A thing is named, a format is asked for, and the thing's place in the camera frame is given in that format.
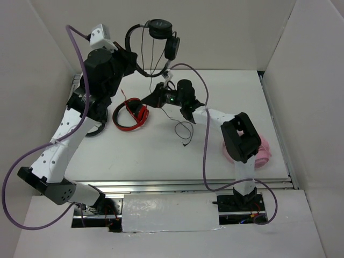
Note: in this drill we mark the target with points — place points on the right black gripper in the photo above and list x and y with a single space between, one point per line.
156 99

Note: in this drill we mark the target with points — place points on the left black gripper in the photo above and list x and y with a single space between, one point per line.
128 58

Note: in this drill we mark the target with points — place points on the black headphones with thin cable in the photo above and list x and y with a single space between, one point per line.
160 29

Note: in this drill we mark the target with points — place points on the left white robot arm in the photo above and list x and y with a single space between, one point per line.
87 106

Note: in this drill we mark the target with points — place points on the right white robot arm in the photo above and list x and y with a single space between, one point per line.
240 137

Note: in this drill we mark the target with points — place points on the red and black headphones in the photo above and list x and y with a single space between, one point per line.
136 108

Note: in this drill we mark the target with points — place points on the white tape covered panel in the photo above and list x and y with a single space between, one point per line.
176 212

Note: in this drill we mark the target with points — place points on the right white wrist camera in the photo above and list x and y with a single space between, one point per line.
167 75

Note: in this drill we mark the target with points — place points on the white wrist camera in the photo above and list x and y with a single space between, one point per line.
100 38
167 75

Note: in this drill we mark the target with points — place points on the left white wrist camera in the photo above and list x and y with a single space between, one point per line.
100 38

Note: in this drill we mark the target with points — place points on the pink headphones with cable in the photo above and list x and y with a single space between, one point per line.
261 158

